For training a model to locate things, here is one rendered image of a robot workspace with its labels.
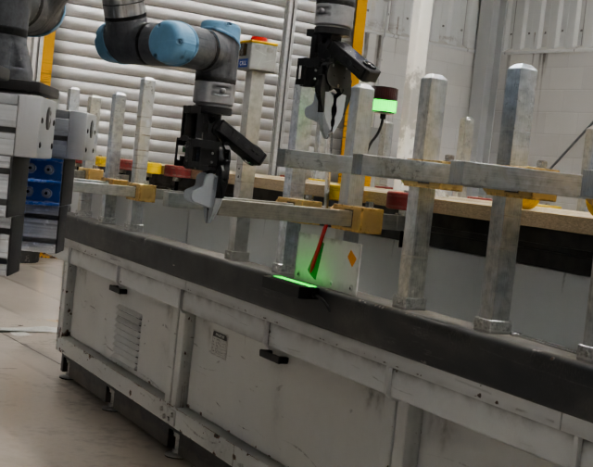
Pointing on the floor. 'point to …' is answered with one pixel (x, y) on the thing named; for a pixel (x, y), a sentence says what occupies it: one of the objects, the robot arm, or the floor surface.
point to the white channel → (419, 43)
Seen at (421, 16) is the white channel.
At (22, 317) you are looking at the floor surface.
